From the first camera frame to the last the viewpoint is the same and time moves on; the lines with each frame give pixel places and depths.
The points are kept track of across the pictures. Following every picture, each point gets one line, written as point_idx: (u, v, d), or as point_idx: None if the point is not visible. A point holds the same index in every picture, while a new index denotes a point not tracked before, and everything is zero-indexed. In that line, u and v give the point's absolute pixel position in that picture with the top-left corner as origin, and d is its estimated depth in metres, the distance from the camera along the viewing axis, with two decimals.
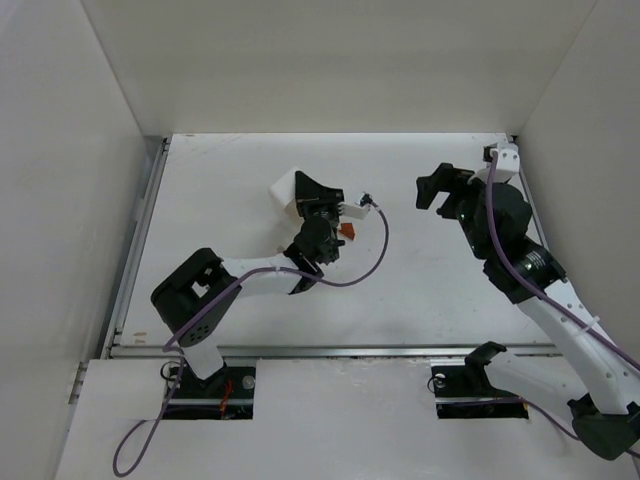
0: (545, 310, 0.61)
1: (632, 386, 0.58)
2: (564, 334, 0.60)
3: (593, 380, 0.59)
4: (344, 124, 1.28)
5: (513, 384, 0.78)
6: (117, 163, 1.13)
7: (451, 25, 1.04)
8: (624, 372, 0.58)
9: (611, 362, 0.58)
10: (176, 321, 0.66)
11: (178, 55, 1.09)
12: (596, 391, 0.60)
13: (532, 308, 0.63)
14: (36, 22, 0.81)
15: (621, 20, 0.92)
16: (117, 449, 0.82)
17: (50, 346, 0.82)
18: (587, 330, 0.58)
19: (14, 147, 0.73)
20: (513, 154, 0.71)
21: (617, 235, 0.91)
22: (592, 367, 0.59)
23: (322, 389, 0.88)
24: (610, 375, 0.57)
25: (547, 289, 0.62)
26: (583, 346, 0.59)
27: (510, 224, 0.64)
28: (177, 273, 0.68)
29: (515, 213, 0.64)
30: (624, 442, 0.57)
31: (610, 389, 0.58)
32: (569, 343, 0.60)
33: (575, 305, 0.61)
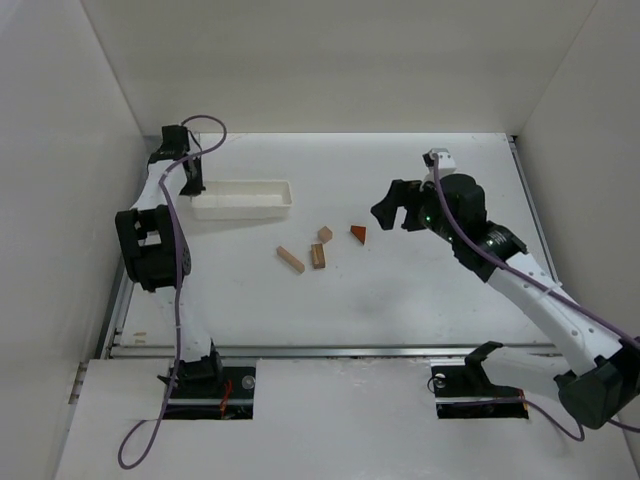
0: (507, 279, 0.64)
1: (600, 341, 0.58)
2: (529, 300, 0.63)
3: (562, 342, 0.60)
4: (344, 123, 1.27)
5: (509, 379, 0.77)
6: (117, 163, 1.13)
7: (450, 24, 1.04)
8: (590, 329, 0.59)
9: (575, 320, 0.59)
10: (170, 269, 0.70)
11: (177, 56, 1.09)
12: (567, 353, 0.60)
13: (496, 281, 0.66)
14: (37, 24, 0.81)
15: (620, 20, 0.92)
16: (122, 444, 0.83)
17: (50, 346, 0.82)
18: (546, 290, 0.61)
19: (13, 148, 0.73)
20: (447, 154, 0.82)
21: (617, 235, 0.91)
22: (558, 328, 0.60)
23: (320, 389, 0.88)
24: (575, 331, 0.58)
25: (508, 259, 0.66)
26: (547, 308, 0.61)
27: (465, 207, 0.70)
28: (125, 248, 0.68)
29: (468, 196, 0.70)
30: (603, 401, 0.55)
31: (577, 347, 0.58)
32: (535, 309, 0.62)
33: (536, 273, 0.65)
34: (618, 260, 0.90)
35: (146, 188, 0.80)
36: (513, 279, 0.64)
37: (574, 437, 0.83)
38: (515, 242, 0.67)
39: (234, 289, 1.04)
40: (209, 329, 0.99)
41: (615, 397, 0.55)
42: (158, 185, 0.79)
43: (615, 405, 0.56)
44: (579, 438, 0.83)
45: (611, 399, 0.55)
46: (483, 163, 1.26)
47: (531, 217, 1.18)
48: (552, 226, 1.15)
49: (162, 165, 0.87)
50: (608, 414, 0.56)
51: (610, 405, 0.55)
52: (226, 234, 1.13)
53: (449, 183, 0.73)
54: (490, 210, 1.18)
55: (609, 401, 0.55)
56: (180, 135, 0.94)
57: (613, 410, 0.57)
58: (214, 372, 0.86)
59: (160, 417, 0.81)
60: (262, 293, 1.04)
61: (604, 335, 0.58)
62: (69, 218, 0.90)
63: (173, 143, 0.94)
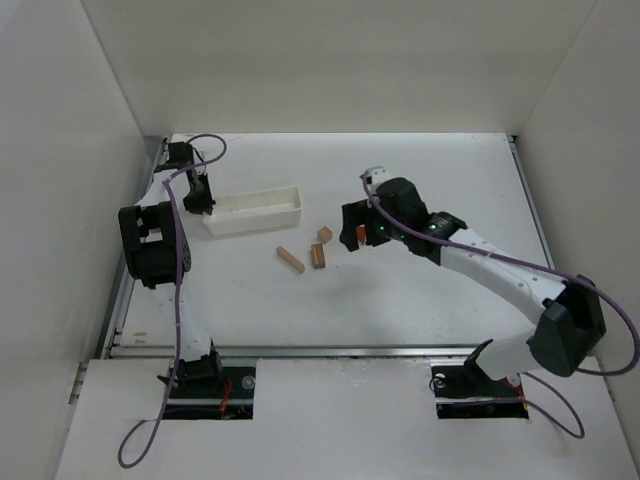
0: (454, 254, 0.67)
1: (546, 286, 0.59)
2: (476, 267, 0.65)
3: (514, 297, 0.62)
4: (344, 123, 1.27)
5: (503, 366, 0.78)
6: (117, 163, 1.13)
7: (449, 24, 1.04)
8: (533, 277, 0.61)
9: (519, 273, 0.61)
10: (171, 266, 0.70)
11: (177, 56, 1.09)
12: (523, 306, 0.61)
13: (447, 260, 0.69)
14: (36, 24, 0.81)
15: (619, 21, 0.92)
16: (122, 443, 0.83)
17: (50, 346, 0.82)
18: (487, 253, 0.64)
19: (13, 148, 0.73)
20: (382, 169, 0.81)
21: (616, 235, 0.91)
22: (506, 285, 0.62)
23: (320, 389, 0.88)
24: (520, 281, 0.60)
25: (452, 236, 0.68)
26: (492, 269, 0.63)
27: (401, 204, 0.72)
28: (125, 243, 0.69)
29: (402, 192, 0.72)
30: (562, 345, 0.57)
31: (526, 296, 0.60)
32: (483, 274, 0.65)
33: (480, 242, 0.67)
34: (617, 260, 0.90)
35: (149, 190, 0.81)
36: (458, 252, 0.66)
37: (574, 435, 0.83)
38: (455, 219, 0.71)
39: (234, 289, 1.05)
40: (209, 329, 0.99)
41: (573, 338, 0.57)
42: (162, 184, 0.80)
43: (579, 348, 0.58)
44: (579, 435, 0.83)
45: (569, 341, 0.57)
46: (483, 163, 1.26)
47: (532, 217, 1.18)
48: (553, 226, 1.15)
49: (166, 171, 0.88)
50: (577, 356, 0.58)
51: (573, 348, 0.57)
52: (227, 234, 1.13)
53: (383, 186, 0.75)
54: (491, 210, 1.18)
55: (570, 344, 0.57)
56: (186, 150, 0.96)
57: (580, 353, 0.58)
58: (214, 372, 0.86)
59: (159, 418, 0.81)
60: (262, 293, 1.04)
61: (548, 280, 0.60)
62: (69, 218, 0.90)
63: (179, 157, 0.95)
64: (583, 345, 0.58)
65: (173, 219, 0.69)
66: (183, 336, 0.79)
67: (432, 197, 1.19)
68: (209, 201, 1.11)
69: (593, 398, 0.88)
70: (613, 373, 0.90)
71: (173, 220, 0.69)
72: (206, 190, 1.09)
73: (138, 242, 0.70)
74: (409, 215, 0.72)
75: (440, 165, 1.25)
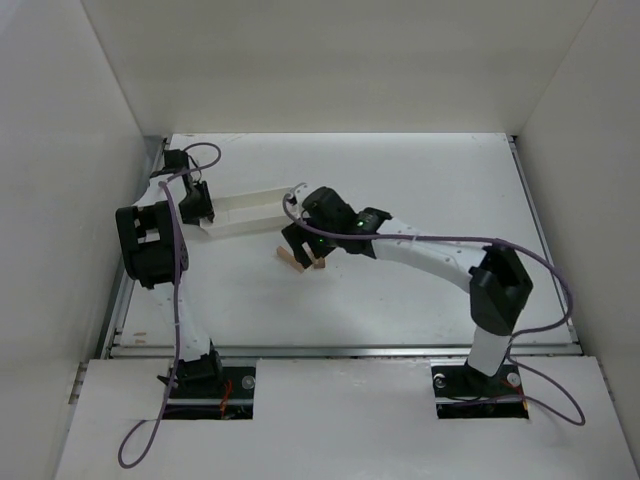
0: (386, 245, 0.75)
1: (467, 256, 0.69)
2: (407, 252, 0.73)
3: (445, 272, 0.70)
4: (344, 123, 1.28)
5: (488, 357, 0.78)
6: (117, 163, 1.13)
7: (449, 24, 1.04)
8: (457, 250, 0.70)
9: (444, 249, 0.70)
10: (170, 264, 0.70)
11: (177, 56, 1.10)
12: (454, 278, 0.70)
13: (382, 252, 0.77)
14: (36, 25, 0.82)
15: (619, 21, 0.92)
16: (122, 444, 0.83)
17: (50, 346, 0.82)
18: (413, 238, 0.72)
19: (13, 148, 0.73)
20: (303, 186, 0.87)
21: (616, 235, 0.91)
22: (436, 262, 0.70)
23: (320, 389, 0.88)
24: (446, 257, 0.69)
25: (379, 229, 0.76)
26: (420, 251, 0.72)
27: (327, 211, 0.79)
28: (122, 243, 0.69)
29: (324, 199, 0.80)
30: (495, 305, 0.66)
31: (454, 269, 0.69)
32: (415, 256, 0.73)
33: (405, 229, 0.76)
34: (617, 260, 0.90)
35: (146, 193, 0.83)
36: (389, 241, 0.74)
37: (575, 423, 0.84)
38: (376, 212, 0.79)
39: (234, 289, 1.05)
40: (209, 329, 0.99)
41: (502, 296, 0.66)
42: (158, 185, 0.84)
43: (511, 304, 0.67)
44: (581, 423, 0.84)
45: (500, 300, 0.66)
46: (483, 163, 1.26)
47: (532, 217, 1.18)
48: (552, 225, 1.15)
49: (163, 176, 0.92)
50: (509, 312, 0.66)
51: (503, 303, 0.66)
52: (226, 234, 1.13)
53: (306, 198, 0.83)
54: (491, 210, 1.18)
55: (501, 302, 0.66)
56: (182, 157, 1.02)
57: (513, 309, 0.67)
58: (215, 371, 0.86)
59: (158, 419, 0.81)
60: (262, 293, 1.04)
61: (468, 250, 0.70)
62: (69, 218, 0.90)
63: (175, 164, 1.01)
64: (513, 301, 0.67)
65: (171, 217, 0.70)
66: (182, 336, 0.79)
67: (432, 197, 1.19)
68: (209, 208, 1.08)
69: (594, 398, 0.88)
70: (613, 372, 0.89)
71: (169, 219, 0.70)
72: (204, 195, 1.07)
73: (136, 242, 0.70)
74: (337, 219, 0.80)
75: (440, 165, 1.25)
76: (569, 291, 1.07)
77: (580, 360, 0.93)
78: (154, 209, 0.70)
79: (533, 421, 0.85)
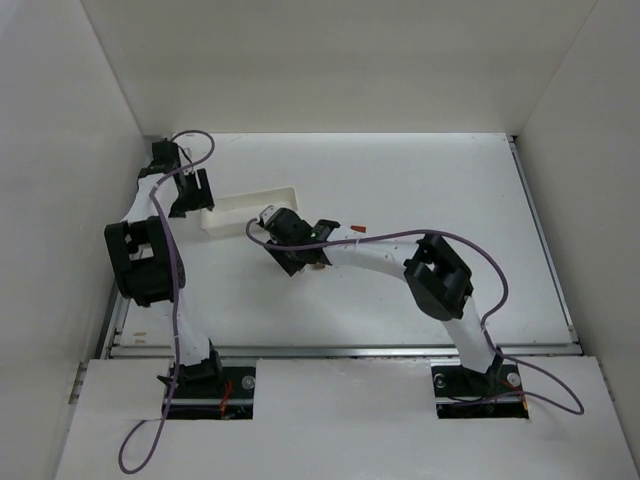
0: (335, 250, 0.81)
1: (403, 251, 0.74)
2: (353, 255, 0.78)
3: (388, 268, 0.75)
4: (344, 123, 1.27)
5: (473, 352, 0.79)
6: (117, 163, 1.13)
7: (449, 25, 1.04)
8: (395, 247, 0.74)
9: (384, 248, 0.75)
10: (166, 281, 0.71)
11: (177, 56, 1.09)
12: (398, 274, 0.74)
13: (333, 257, 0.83)
14: (36, 24, 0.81)
15: (619, 21, 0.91)
16: (122, 446, 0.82)
17: (50, 346, 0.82)
18: (356, 241, 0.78)
19: (12, 148, 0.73)
20: (268, 207, 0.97)
21: (616, 235, 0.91)
22: (378, 260, 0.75)
23: (320, 389, 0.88)
24: (385, 254, 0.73)
25: (329, 237, 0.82)
26: (364, 252, 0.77)
27: (284, 227, 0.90)
28: (114, 263, 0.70)
29: (281, 218, 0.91)
30: (433, 293, 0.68)
31: (393, 264, 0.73)
32: (361, 258, 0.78)
33: (350, 234, 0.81)
34: (617, 260, 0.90)
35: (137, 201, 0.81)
36: (337, 247, 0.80)
37: (575, 413, 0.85)
38: (328, 222, 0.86)
39: (234, 289, 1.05)
40: (209, 329, 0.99)
41: (439, 284, 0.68)
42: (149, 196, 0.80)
43: (449, 291, 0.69)
44: (580, 412, 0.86)
45: (436, 288, 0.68)
46: (483, 163, 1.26)
47: (531, 217, 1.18)
48: (552, 225, 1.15)
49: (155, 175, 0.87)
50: (450, 299, 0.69)
51: (442, 290, 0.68)
52: (226, 234, 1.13)
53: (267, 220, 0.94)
54: (491, 210, 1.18)
55: (439, 289, 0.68)
56: (172, 150, 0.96)
57: (453, 295, 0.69)
58: (214, 371, 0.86)
59: (163, 418, 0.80)
60: (262, 293, 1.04)
61: (405, 246, 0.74)
62: (69, 218, 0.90)
63: (164, 158, 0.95)
64: (451, 287, 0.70)
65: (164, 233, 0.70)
66: (179, 343, 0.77)
67: (432, 197, 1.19)
68: (208, 199, 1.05)
69: (594, 398, 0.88)
70: (613, 373, 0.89)
71: (163, 236, 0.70)
72: (204, 187, 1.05)
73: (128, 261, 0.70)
74: (294, 233, 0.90)
75: (440, 165, 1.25)
76: (569, 291, 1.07)
77: (580, 360, 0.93)
78: (147, 224, 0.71)
79: (533, 421, 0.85)
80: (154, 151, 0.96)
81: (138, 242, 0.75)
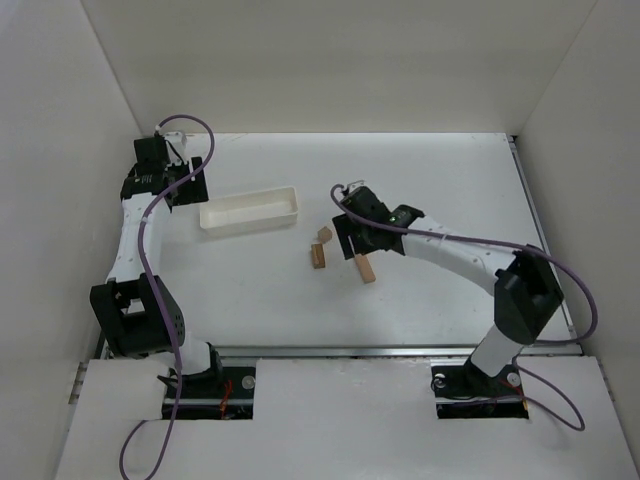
0: (415, 240, 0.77)
1: (496, 258, 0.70)
2: (434, 249, 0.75)
3: (471, 273, 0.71)
4: (346, 123, 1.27)
5: (491, 357, 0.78)
6: (117, 162, 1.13)
7: (449, 24, 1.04)
8: (487, 253, 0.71)
9: (474, 251, 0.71)
10: (163, 342, 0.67)
11: (177, 56, 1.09)
12: (480, 280, 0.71)
13: (410, 247, 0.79)
14: (36, 26, 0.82)
15: (618, 23, 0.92)
16: (123, 448, 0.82)
17: (51, 346, 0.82)
18: (443, 236, 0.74)
19: (12, 149, 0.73)
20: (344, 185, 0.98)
21: (617, 235, 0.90)
22: (464, 262, 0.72)
23: (320, 389, 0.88)
24: (475, 257, 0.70)
25: (411, 226, 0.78)
26: (449, 250, 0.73)
27: (360, 207, 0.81)
28: (107, 328, 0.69)
29: (359, 196, 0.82)
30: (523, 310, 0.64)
31: (481, 270, 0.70)
32: (443, 255, 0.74)
33: (435, 227, 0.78)
34: (618, 262, 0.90)
35: (124, 247, 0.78)
36: (418, 237, 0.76)
37: (577, 424, 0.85)
38: (411, 210, 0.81)
39: (234, 289, 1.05)
40: (210, 330, 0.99)
41: (528, 302, 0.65)
42: (136, 251, 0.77)
43: (537, 314, 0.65)
44: (580, 428, 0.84)
45: (526, 305, 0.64)
46: (483, 162, 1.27)
47: (531, 217, 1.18)
48: (553, 226, 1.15)
49: (142, 198, 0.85)
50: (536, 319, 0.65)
51: (530, 309, 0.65)
52: (226, 234, 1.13)
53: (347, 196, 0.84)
54: (491, 211, 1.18)
55: (528, 308, 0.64)
56: (157, 150, 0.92)
57: (540, 318, 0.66)
58: (214, 371, 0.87)
59: (171, 419, 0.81)
60: (263, 293, 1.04)
61: (499, 254, 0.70)
62: (68, 219, 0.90)
63: (151, 161, 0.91)
64: (541, 309, 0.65)
65: (153, 291, 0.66)
66: (181, 361, 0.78)
67: (434, 198, 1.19)
68: (204, 194, 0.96)
69: (594, 399, 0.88)
70: (613, 374, 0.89)
71: (152, 295, 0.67)
72: (197, 180, 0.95)
73: (121, 326, 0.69)
74: (373, 215, 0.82)
75: (439, 166, 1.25)
76: (569, 291, 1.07)
77: (580, 360, 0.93)
78: (140, 286, 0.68)
79: (533, 421, 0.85)
80: (139, 153, 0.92)
81: (130, 296, 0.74)
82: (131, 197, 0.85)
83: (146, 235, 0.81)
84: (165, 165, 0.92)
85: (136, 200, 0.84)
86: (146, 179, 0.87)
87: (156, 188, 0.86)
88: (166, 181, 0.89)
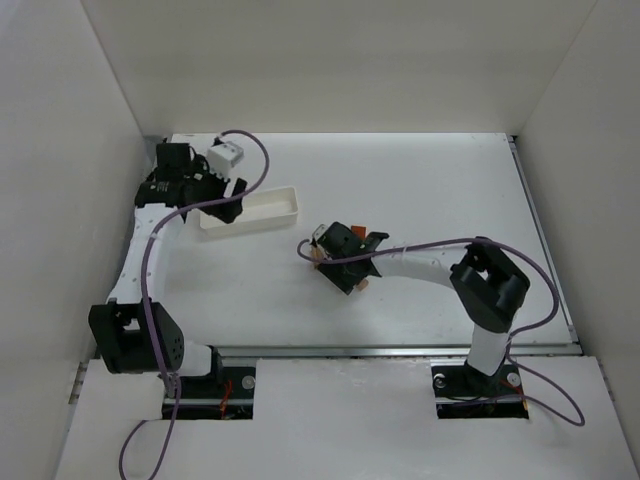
0: (382, 258, 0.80)
1: (451, 255, 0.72)
2: (399, 264, 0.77)
3: (436, 275, 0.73)
4: (347, 122, 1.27)
5: (489, 352, 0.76)
6: (117, 163, 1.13)
7: (449, 24, 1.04)
8: (442, 252, 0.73)
9: (429, 253, 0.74)
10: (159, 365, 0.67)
11: (176, 56, 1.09)
12: (443, 278, 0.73)
13: (381, 266, 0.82)
14: (35, 25, 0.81)
15: (619, 22, 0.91)
16: (124, 444, 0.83)
17: (51, 346, 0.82)
18: (402, 249, 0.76)
19: (12, 149, 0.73)
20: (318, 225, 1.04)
21: (617, 234, 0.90)
22: (426, 267, 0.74)
23: (319, 389, 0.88)
24: (432, 259, 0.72)
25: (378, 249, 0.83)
26: (411, 260, 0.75)
27: (335, 241, 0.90)
28: (103, 347, 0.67)
29: (332, 231, 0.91)
30: (484, 300, 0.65)
31: (441, 269, 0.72)
32: (408, 267, 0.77)
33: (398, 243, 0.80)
34: (618, 261, 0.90)
35: (129, 265, 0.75)
36: (384, 256, 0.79)
37: (577, 422, 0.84)
38: (377, 234, 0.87)
39: (234, 290, 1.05)
40: (210, 330, 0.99)
41: (489, 289, 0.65)
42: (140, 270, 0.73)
43: (503, 299, 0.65)
44: (579, 424, 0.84)
45: (486, 292, 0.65)
46: (483, 162, 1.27)
47: (532, 217, 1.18)
48: (553, 225, 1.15)
49: (154, 210, 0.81)
50: (504, 305, 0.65)
51: (494, 297, 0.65)
52: (226, 234, 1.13)
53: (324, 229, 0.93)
54: (491, 211, 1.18)
55: (489, 296, 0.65)
56: (177, 159, 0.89)
57: (508, 304, 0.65)
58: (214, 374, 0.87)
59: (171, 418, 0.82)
60: (263, 293, 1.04)
61: (452, 250, 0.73)
62: (68, 218, 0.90)
63: (170, 170, 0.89)
64: (506, 294, 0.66)
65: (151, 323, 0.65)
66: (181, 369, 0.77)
67: (434, 198, 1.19)
68: (226, 211, 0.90)
69: (593, 399, 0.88)
70: (613, 374, 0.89)
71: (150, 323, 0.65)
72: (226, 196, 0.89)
73: (116, 347, 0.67)
74: (346, 246, 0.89)
75: (439, 165, 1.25)
76: (569, 291, 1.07)
77: (580, 360, 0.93)
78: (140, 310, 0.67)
79: (533, 421, 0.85)
80: (161, 159, 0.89)
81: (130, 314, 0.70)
82: (144, 206, 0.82)
83: (153, 252, 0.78)
84: (184, 174, 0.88)
85: (150, 212, 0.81)
86: (162, 188, 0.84)
87: (169, 200, 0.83)
88: (183, 192, 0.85)
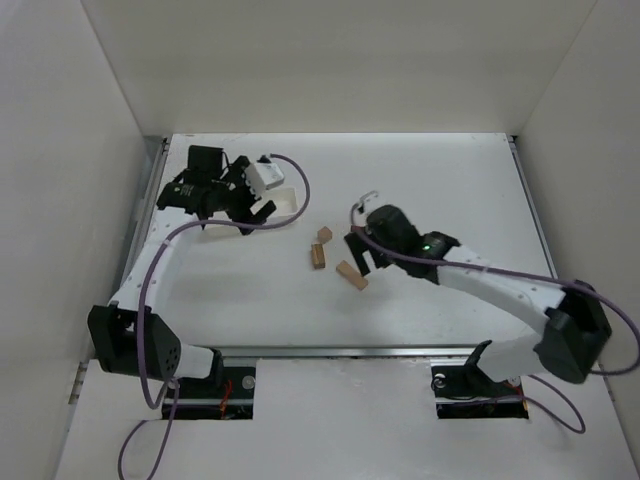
0: (452, 270, 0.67)
1: (545, 295, 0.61)
2: (473, 282, 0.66)
3: (519, 310, 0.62)
4: (347, 122, 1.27)
5: (503, 363, 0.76)
6: (118, 163, 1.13)
7: (449, 24, 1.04)
8: (533, 287, 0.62)
9: (517, 284, 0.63)
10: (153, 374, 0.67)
11: (176, 56, 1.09)
12: (522, 315, 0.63)
13: (444, 278, 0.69)
14: (35, 25, 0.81)
15: (619, 22, 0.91)
16: (125, 442, 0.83)
17: (51, 346, 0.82)
18: (484, 268, 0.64)
19: (12, 149, 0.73)
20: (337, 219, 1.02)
21: (617, 234, 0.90)
22: (507, 298, 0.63)
23: (320, 389, 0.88)
24: (520, 293, 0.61)
25: (446, 255, 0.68)
26: (491, 285, 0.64)
27: (391, 230, 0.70)
28: (98, 349, 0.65)
29: (391, 218, 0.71)
30: (569, 350, 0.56)
31: (528, 307, 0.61)
32: (483, 289, 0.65)
33: (474, 257, 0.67)
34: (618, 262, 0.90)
35: (136, 268, 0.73)
36: (457, 270, 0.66)
37: (577, 428, 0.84)
38: (444, 236, 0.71)
39: (234, 290, 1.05)
40: (210, 330, 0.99)
41: (577, 340, 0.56)
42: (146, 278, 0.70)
43: (587, 353, 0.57)
44: (580, 431, 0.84)
45: (575, 344, 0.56)
46: (483, 162, 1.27)
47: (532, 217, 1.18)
48: (553, 226, 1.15)
49: (172, 214, 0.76)
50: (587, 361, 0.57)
51: (581, 350, 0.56)
52: (226, 234, 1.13)
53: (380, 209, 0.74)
54: (491, 211, 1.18)
55: (575, 347, 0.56)
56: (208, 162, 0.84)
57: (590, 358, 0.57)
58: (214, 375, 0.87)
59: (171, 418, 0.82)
60: (263, 293, 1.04)
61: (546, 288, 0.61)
62: (68, 218, 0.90)
63: (199, 173, 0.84)
64: (591, 348, 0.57)
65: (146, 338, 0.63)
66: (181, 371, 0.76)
67: (434, 198, 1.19)
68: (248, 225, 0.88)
69: (593, 399, 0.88)
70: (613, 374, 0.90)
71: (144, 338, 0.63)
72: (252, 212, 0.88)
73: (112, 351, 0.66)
74: (403, 238, 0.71)
75: (439, 165, 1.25)
76: None
77: None
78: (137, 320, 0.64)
79: (533, 421, 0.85)
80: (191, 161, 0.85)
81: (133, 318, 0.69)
82: (164, 209, 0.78)
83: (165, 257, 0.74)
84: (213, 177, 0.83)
85: (171, 217, 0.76)
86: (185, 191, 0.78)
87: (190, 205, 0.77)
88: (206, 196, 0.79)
